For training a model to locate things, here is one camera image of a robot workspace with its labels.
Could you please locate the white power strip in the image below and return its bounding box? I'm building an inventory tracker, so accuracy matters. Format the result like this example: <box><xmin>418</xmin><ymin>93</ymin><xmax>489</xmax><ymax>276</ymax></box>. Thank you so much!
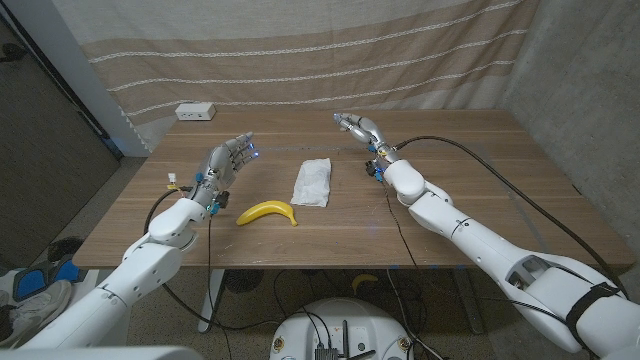
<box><xmin>174</xmin><ymin>102</ymin><xmax>217</xmax><ymax>122</ymax></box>

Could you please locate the black round floor fan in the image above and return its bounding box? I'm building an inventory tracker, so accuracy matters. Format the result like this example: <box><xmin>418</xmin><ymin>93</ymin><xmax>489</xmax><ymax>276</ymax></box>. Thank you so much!
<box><xmin>224</xmin><ymin>269</ymin><xmax>265</xmax><ymax>294</ymax></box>

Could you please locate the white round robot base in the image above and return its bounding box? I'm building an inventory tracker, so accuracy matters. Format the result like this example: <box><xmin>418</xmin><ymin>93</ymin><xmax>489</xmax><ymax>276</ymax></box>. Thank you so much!
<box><xmin>268</xmin><ymin>297</ymin><xmax>415</xmax><ymax>360</ymax></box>

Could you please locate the white table leg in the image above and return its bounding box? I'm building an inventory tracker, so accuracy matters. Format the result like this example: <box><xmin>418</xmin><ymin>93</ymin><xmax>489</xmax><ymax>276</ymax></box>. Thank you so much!
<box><xmin>197</xmin><ymin>269</ymin><xmax>226</xmax><ymax>334</ymax></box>

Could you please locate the yellow banana under table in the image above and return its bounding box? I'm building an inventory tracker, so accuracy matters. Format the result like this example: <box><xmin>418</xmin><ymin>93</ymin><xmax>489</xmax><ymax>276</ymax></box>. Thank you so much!
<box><xmin>351</xmin><ymin>273</ymin><xmax>380</xmax><ymax>295</ymax></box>

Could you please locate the blue black foot pedal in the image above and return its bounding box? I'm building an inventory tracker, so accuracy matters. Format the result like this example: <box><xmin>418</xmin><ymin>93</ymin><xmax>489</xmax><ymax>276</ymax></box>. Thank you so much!
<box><xmin>12</xmin><ymin>254</ymin><xmax>89</xmax><ymax>303</ymax></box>

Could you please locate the black arm strap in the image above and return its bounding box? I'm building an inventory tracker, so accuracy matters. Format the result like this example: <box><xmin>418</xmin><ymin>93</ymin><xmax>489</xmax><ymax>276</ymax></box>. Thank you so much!
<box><xmin>566</xmin><ymin>282</ymin><xmax>621</xmax><ymax>346</ymax></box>

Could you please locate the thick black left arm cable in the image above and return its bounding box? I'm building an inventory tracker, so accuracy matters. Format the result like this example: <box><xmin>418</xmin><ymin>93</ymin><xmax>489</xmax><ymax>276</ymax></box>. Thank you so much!
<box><xmin>143</xmin><ymin>185</ymin><xmax>281</xmax><ymax>331</ymax></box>

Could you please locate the white cloth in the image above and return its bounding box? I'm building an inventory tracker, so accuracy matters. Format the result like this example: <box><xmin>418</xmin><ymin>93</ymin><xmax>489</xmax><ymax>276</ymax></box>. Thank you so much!
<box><xmin>290</xmin><ymin>157</ymin><xmax>333</xmax><ymax>208</ymax></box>

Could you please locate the grey table leg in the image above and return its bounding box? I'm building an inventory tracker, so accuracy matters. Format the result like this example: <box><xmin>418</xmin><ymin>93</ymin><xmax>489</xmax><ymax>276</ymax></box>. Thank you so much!
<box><xmin>452</xmin><ymin>267</ymin><xmax>486</xmax><ymax>335</ymax></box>

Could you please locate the yellow toy banana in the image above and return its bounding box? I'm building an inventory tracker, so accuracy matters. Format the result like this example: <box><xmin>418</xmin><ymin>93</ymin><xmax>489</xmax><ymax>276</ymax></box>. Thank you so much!
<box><xmin>236</xmin><ymin>200</ymin><xmax>299</xmax><ymax>228</ymax></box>

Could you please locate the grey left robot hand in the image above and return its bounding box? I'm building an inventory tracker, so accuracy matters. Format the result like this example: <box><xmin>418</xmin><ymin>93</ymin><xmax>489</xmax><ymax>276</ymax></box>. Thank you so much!
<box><xmin>192</xmin><ymin>131</ymin><xmax>260</xmax><ymax>211</ymax></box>

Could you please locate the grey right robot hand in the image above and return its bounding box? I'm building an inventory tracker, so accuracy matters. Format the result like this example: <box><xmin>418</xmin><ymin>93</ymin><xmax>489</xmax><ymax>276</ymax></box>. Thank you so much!
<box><xmin>333</xmin><ymin>112</ymin><xmax>401</xmax><ymax>167</ymax></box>

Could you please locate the white sneaker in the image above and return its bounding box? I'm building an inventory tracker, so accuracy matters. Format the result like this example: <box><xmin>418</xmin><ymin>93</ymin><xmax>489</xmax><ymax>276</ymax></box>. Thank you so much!
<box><xmin>9</xmin><ymin>279</ymin><xmax>74</xmax><ymax>346</ymax></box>

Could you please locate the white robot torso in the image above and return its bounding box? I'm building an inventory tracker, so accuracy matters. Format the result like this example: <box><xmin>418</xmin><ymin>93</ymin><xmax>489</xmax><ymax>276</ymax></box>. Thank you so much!
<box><xmin>0</xmin><ymin>344</ymin><xmax>204</xmax><ymax>360</ymax></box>

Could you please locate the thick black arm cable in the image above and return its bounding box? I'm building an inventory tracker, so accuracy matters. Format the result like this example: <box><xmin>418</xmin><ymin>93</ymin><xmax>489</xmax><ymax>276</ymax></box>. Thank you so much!
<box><xmin>143</xmin><ymin>185</ymin><xmax>281</xmax><ymax>331</ymax></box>
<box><xmin>393</xmin><ymin>134</ymin><xmax>631</xmax><ymax>301</ymax></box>

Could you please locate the dark round floor object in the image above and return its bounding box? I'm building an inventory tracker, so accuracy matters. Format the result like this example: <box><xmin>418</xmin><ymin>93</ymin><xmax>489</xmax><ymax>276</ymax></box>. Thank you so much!
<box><xmin>47</xmin><ymin>236</ymin><xmax>85</xmax><ymax>264</ymax></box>

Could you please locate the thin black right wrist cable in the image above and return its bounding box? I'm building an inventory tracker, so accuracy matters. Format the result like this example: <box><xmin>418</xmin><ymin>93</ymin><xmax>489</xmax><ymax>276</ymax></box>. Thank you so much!
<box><xmin>382</xmin><ymin>180</ymin><xmax>421</xmax><ymax>271</ymax></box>

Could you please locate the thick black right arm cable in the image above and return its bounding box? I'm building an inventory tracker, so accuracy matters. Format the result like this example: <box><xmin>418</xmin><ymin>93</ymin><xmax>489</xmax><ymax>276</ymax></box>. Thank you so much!
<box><xmin>393</xmin><ymin>134</ymin><xmax>631</xmax><ymax>301</ymax></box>

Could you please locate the beige striped curtain backdrop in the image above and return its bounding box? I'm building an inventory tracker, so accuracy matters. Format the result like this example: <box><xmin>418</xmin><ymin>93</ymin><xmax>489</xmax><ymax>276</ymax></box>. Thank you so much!
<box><xmin>49</xmin><ymin>0</ymin><xmax>541</xmax><ymax>151</ymax></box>

